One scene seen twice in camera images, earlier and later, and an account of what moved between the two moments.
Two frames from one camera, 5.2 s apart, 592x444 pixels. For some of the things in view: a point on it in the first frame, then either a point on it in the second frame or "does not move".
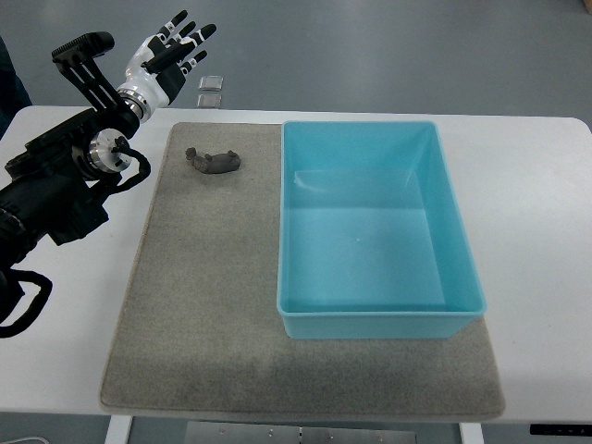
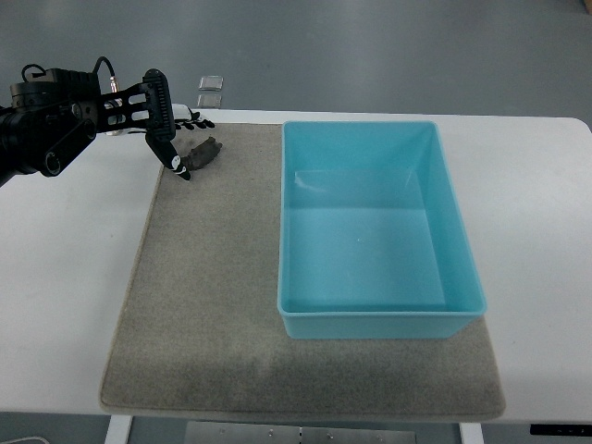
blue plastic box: (373, 240) does not move
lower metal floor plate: (210, 101) does not move
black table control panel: (561, 429) does not move
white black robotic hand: (157, 66) -> (165, 120)
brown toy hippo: (217, 164) -> (202, 154)
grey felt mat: (201, 333) does not move
